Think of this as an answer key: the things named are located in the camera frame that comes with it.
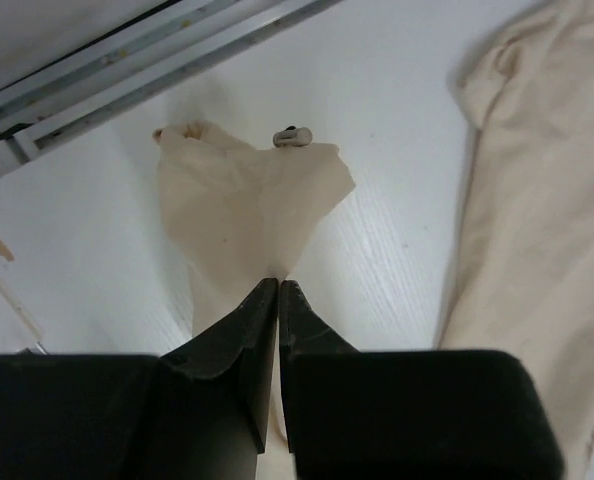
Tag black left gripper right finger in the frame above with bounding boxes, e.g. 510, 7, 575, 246
279, 281, 565, 479

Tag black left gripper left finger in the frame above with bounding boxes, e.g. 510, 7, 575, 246
0, 279, 277, 479

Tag left aluminium table rail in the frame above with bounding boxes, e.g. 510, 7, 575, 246
0, 1, 332, 177

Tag beige cargo trousers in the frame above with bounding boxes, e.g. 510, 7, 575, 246
154, 1, 594, 479

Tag grey drawstring toggle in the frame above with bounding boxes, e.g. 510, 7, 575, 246
272, 126, 313, 148

